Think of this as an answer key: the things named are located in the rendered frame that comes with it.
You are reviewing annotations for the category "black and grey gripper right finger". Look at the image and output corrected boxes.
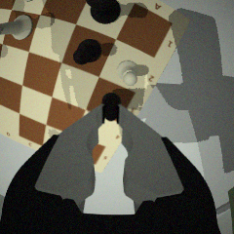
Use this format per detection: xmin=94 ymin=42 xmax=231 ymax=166
xmin=116 ymin=104 xmax=221 ymax=234

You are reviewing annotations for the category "brown and cream chessboard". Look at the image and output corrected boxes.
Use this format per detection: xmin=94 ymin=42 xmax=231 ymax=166
xmin=0 ymin=0 xmax=190 ymax=173

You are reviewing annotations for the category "white pawn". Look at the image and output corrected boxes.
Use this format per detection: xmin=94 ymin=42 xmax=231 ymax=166
xmin=117 ymin=60 xmax=137 ymax=86

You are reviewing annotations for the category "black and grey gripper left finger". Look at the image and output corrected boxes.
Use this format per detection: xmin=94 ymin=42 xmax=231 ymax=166
xmin=0 ymin=103 xmax=106 ymax=234

